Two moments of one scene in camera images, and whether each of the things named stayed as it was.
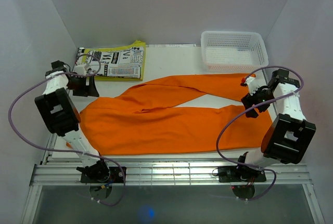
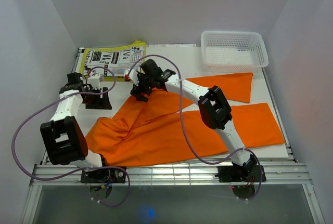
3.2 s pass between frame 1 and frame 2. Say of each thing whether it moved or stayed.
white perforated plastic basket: stayed
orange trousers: moved
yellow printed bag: stayed
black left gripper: moved
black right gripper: moved
